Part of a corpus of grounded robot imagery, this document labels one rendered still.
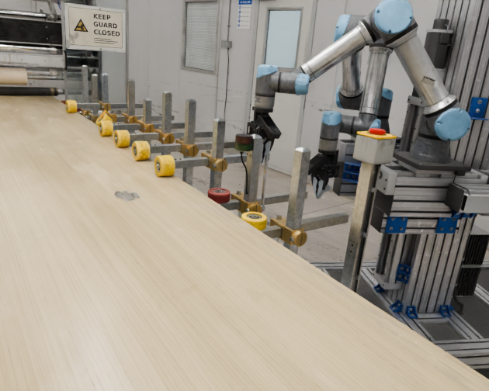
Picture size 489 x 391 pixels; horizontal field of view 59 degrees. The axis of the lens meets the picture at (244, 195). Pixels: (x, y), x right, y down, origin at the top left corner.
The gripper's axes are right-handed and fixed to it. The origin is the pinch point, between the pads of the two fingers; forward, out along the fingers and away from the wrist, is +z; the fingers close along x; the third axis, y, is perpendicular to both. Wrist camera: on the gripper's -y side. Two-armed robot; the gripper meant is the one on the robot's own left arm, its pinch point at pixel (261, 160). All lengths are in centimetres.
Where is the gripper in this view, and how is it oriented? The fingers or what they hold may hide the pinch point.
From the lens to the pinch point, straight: 168.3
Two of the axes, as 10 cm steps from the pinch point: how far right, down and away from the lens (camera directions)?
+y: -5.4, -3.1, 7.8
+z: -0.8, 9.4, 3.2
